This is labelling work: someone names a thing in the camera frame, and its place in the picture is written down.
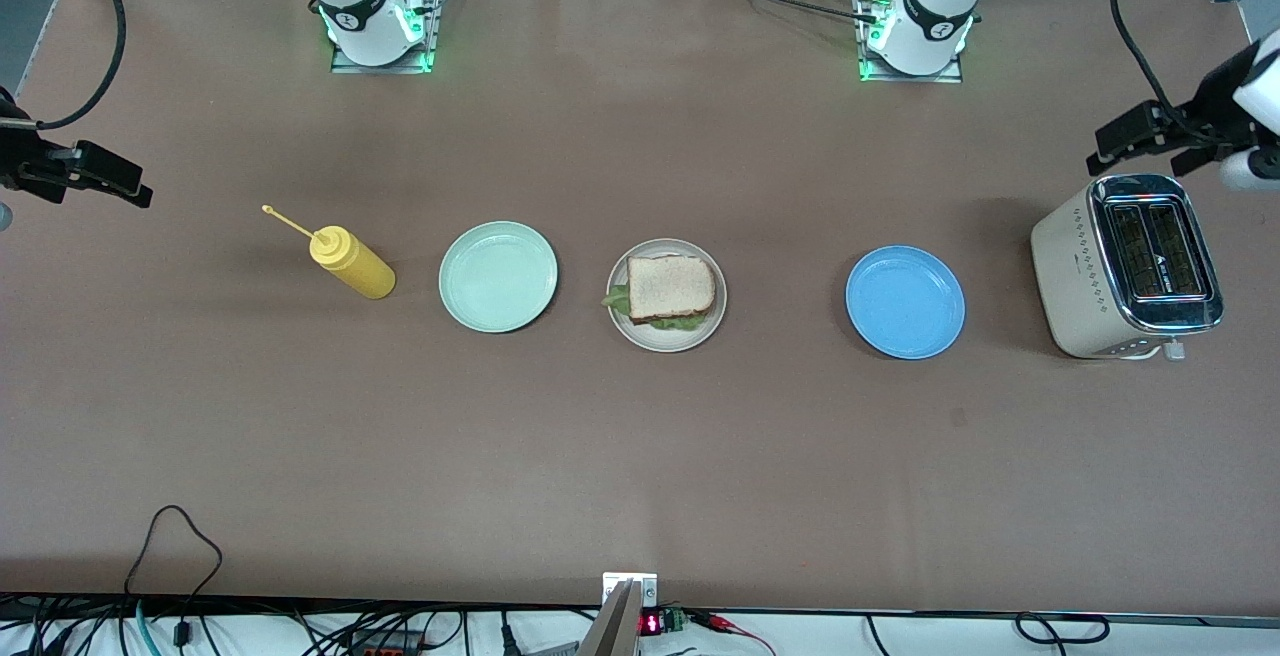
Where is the yellow squeeze bottle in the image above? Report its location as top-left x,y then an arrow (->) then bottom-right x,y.
262,204 -> 397,300

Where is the white bread slice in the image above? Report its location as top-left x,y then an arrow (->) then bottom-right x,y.
626,254 -> 718,325

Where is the green lettuce leaf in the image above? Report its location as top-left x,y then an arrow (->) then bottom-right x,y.
602,282 -> 713,332

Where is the blue plate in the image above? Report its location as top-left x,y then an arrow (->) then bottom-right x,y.
846,245 -> 967,361

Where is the pale green plate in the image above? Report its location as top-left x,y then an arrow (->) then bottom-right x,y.
439,221 -> 559,334

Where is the beige plate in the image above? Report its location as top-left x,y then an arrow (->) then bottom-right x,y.
606,238 -> 728,354

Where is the beige chrome two-slot toaster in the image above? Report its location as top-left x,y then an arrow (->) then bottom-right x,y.
1030,173 -> 1225,364

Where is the grey metal pole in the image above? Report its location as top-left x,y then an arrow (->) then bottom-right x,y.
578,581 -> 642,656

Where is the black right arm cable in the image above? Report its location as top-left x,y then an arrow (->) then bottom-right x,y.
0,0 -> 128,130

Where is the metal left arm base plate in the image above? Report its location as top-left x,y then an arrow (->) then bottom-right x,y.
857,0 -> 966,84

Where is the looped black cable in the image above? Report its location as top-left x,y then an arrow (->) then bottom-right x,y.
125,505 -> 224,649

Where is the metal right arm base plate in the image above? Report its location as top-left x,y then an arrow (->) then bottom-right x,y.
330,0 -> 446,75

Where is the coiled black cable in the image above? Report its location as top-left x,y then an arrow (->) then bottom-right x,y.
1015,613 -> 1111,645

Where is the red clip wire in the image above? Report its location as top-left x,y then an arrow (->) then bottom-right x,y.
690,611 -> 779,656

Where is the small metal mounting bracket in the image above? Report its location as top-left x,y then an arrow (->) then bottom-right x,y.
603,573 -> 658,609

